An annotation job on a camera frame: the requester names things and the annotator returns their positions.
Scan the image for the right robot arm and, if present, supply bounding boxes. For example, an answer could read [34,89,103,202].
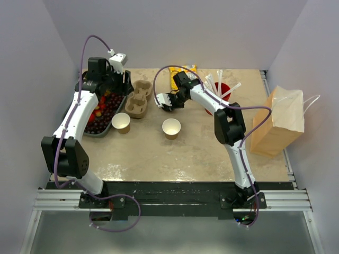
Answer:
[155,71,260,208]

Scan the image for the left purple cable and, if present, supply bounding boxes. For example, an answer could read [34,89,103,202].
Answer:
[53,34,142,233]

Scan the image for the paper coffee cup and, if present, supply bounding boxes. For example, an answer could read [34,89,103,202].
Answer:
[111,113,130,134]
[162,119,181,140]

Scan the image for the cardboard cup carrier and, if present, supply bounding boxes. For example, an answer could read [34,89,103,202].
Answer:
[125,80,153,119]

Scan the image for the purple cable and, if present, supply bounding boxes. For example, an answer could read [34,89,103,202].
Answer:
[53,34,142,233]
[153,66,273,228]

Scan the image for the red plastic cup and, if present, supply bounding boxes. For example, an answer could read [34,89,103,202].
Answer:
[204,81,231,101]

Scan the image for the red toy strawberries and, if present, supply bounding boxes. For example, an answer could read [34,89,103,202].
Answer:
[88,90,111,123]

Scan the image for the black mounting base plate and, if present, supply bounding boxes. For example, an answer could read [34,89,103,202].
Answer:
[38,182,293,222]

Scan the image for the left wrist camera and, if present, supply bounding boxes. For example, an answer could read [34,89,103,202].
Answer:
[108,49,128,74]

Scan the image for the yellow snack bag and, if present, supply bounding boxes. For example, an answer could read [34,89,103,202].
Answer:
[168,65,200,94]

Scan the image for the brown paper bag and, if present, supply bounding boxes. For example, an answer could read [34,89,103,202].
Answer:
[250,86,320,158]

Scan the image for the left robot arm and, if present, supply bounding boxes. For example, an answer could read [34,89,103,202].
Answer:
[41,53,133,207]

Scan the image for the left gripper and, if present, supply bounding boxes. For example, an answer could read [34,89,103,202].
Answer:
[102,66,134,96]

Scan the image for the dark purple grape bunch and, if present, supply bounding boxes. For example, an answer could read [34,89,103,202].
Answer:
[84,93,125,135]

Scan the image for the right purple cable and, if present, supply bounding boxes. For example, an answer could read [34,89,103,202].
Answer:
[153,66,273,228]

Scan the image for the dark green fruit tray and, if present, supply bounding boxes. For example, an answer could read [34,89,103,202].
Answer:
[61,69,130,138]

